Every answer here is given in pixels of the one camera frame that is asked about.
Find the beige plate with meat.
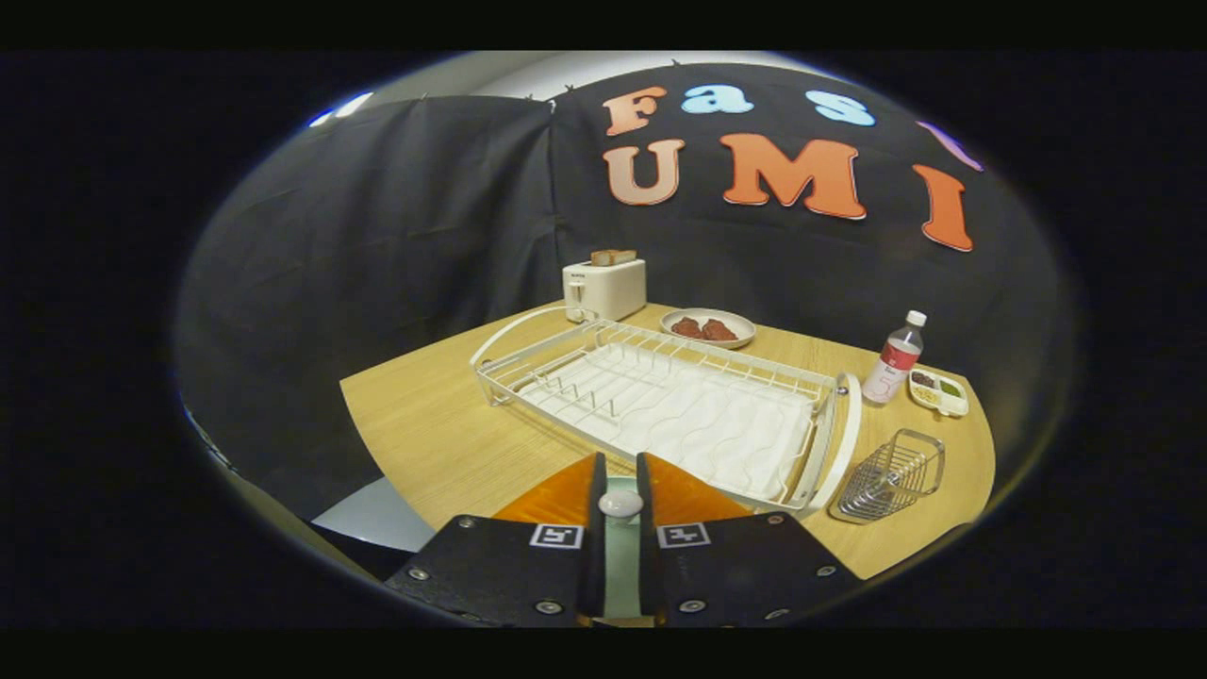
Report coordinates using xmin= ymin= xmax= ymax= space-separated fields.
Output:
xmin=660 ymin=308 xmax=757 ymax=350

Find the ceiling light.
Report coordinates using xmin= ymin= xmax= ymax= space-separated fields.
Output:
xmin=306 ymin=91 xmax=373 ymax=128

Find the cream toaster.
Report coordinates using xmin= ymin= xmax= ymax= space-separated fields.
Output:
xmin=562 ymin=257 xmax=648 ymax=324

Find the white wire dish rack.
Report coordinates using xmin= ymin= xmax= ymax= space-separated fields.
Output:
xmin=470 ymin=306 xmax=864 ymax=515

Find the pale green plate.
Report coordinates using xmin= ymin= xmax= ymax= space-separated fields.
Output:
xmin=603 ymin=517 xmax=644 ymax=619

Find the metal wire basket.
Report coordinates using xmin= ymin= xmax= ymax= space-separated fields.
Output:
xmin=829 ymin=429 xmax=946 ymax=524

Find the white divided dish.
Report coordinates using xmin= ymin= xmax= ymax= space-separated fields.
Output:
xmin=908 ymin=369 xmax=970 ymax=418

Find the clear bottle red label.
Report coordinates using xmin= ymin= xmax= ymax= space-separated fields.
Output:
xmin=862 ymin=310 xmax=928 ymax=406

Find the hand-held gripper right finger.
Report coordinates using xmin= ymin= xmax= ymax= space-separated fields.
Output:
xmin=636 ymin=452 xmax=864 ymax=628

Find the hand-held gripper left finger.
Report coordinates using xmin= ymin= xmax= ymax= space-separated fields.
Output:
xmin=382 ymin=452 xmax=609 ymax=628

